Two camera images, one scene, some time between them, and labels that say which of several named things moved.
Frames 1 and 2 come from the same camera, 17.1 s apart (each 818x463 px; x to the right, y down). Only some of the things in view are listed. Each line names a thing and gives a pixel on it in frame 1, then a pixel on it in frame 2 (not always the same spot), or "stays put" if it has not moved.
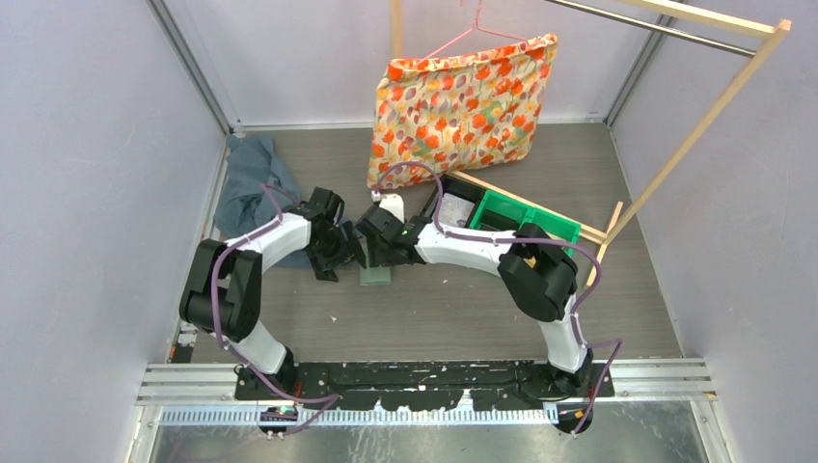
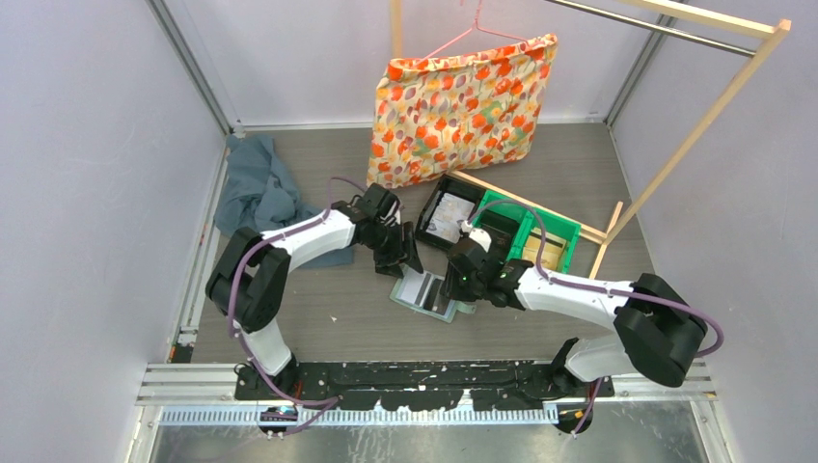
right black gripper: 376,257 → 452,287
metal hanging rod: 668,31 stays put
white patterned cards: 454,210 stays put
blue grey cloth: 243,204 stays put
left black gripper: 323,266 → 404,251
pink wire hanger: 475,25 stays put
